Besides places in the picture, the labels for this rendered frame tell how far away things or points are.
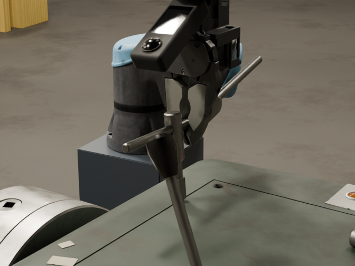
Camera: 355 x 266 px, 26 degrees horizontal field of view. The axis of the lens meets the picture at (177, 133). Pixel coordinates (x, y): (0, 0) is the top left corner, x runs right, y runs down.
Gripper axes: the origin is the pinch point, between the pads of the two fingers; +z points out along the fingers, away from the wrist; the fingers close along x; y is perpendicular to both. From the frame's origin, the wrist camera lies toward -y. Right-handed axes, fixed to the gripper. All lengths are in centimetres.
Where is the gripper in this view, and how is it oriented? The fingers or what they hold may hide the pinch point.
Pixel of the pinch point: (187, 137)
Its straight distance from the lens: 100.4
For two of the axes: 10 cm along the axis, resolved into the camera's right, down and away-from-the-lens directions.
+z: 0.0, 9.4, 3.3
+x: -8.3, -1.8, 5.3
